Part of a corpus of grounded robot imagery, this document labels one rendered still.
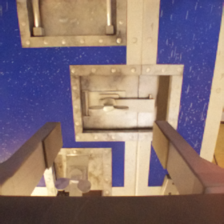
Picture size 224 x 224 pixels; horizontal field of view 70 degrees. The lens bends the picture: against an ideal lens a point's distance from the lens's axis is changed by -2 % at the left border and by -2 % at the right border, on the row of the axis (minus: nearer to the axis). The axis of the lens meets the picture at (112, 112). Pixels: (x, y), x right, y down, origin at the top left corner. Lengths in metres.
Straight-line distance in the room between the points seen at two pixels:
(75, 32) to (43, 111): 0.14
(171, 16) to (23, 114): 0.27
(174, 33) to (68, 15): 0.16
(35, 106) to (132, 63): 0.17
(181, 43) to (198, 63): 0.04
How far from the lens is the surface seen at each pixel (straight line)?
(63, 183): 0.31
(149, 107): 0.28
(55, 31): 0.29
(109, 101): 0.27
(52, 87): 0.27
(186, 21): 0.28
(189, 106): 0.29
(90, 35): 0.26
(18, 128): 0.32
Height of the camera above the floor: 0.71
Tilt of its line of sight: 17 degrees up
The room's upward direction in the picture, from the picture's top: 180 degrees clockwise
